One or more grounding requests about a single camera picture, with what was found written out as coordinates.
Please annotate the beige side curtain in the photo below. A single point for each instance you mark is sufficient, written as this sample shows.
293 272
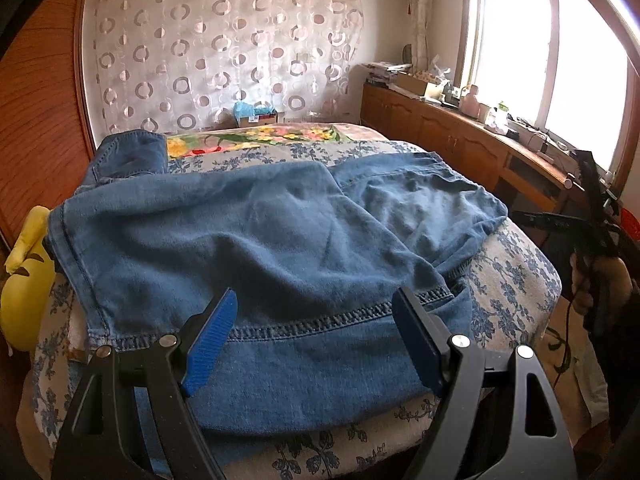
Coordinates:
420 12

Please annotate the cardboard box on bed head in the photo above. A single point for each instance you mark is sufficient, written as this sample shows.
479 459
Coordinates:
247 115

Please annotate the blue denim jeans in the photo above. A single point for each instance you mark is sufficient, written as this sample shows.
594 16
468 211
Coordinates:
314 254

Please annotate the wooden wardrobe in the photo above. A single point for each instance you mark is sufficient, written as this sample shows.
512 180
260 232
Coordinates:
46 143

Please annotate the blue white floral blanket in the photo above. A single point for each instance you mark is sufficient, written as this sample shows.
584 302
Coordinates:
512 285

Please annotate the pink bottle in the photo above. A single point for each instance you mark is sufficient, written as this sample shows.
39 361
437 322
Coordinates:
469 103

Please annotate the yellow plush toy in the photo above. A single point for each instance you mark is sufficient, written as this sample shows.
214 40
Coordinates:
31 276

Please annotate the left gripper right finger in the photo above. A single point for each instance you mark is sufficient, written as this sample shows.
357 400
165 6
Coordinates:
497 416

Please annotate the open cardboard box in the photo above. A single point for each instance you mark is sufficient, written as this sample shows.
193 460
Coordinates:
426 87

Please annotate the wooden side cabinet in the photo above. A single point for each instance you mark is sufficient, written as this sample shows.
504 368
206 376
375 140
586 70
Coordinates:
500 164

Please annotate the floral bed quilt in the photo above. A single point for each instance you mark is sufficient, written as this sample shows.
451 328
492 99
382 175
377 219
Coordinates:
227 140

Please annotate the circle patterned curtain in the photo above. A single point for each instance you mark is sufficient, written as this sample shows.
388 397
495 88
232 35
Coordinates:
187 65

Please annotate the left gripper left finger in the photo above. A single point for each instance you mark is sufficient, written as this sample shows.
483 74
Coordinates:
102 438

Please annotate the person right hand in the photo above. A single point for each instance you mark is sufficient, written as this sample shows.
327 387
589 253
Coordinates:
601 282

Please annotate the window with wooden frame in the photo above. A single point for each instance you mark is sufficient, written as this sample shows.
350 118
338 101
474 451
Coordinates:
569 67

